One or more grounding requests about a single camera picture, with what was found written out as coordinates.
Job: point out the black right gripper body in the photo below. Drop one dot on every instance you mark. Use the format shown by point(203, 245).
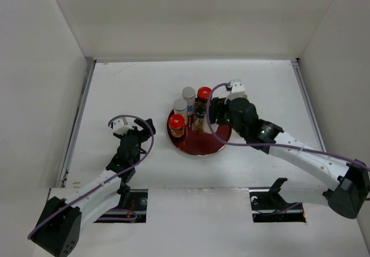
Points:
point(225, 115)

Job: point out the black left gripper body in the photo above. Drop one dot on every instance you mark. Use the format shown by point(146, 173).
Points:
point(141, 135)

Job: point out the red cap sauce jar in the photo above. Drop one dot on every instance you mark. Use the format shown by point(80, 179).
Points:
point(203, 94)

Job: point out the black lid spice jar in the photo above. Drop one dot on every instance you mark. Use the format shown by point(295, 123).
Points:
point(199, 115)

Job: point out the red cap chili jar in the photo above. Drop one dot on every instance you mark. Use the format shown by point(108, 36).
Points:
point(176, 124)

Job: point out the silver cap shaker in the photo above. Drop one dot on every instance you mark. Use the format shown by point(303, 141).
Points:
point(180, 107)
point(188, 94)

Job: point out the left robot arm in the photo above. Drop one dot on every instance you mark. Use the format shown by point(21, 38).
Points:
point(58, 228)

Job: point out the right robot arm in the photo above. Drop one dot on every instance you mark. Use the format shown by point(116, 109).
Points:
point(347, 180)

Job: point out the red round tray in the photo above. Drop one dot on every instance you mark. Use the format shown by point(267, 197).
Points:
point(196, 144)

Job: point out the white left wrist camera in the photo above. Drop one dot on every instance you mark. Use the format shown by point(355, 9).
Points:
point(120, 126)

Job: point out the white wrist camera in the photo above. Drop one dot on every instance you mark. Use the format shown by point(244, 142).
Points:
point(236, 89)
point(120, 126)

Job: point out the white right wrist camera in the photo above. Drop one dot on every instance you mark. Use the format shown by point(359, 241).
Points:
point(236, 89)

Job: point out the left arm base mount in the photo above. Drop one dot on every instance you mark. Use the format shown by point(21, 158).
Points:
point(132, 207)

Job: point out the aluminium table edge rail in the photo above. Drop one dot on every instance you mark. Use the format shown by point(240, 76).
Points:
point(65, 167)

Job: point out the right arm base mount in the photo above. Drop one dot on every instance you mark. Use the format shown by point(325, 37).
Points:
point(268, 206)

